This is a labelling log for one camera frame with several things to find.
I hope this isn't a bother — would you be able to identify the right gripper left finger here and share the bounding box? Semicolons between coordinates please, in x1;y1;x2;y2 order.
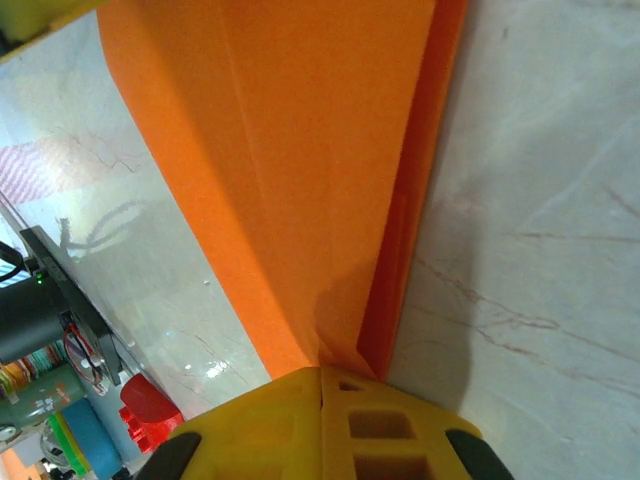
144;367;326;480

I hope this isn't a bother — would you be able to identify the green can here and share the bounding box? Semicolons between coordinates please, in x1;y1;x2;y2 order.
0;360;90;444

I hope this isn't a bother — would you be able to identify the blue box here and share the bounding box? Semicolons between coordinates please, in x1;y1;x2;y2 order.
58;399;122;480

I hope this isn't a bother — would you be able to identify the large red toy brick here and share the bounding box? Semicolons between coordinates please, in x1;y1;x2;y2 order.
118;373;184;455

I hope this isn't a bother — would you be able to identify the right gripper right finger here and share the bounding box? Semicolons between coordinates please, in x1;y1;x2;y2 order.
319;367;516;480

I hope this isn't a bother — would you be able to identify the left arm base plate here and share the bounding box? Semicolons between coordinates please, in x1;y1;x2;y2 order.
19;225;127;387

